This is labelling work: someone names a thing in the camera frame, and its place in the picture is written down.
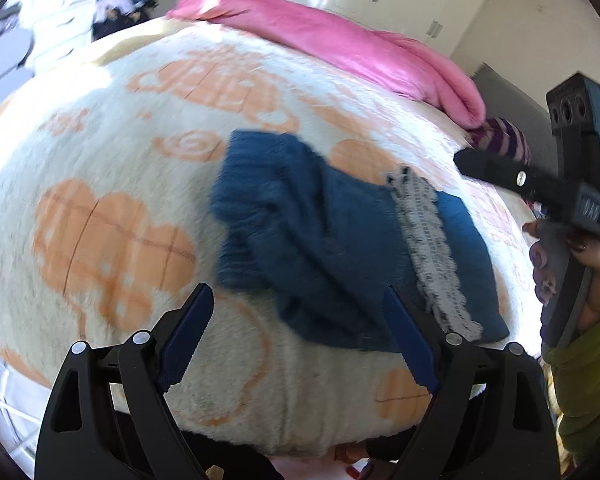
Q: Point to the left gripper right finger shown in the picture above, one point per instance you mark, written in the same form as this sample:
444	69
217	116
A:
488	417

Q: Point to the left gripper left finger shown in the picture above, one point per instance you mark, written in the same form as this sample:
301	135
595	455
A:
107	417

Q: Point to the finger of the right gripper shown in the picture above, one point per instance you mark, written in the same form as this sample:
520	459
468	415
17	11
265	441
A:
529	182

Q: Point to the person's right hand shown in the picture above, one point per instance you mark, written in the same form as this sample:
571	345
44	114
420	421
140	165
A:
587	252

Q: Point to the pile of clothes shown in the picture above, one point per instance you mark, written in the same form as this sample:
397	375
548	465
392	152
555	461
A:
114	15

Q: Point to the right forearm green sleeve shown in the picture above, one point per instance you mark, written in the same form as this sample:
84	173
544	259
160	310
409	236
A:
576	372

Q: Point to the grey padded headboard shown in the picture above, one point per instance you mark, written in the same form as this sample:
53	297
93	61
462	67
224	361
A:
503	99

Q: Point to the purple striped pillow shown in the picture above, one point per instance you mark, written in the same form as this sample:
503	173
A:
498	135

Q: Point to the orange white fleece blanket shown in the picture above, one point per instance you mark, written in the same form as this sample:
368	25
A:
106	166

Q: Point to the blue denim pants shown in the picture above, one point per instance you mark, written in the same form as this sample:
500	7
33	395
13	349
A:
328	246

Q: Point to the white drawer cabinet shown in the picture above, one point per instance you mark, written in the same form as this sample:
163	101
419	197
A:
58	27

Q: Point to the pink quilt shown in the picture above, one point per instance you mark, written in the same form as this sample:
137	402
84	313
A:
398	64

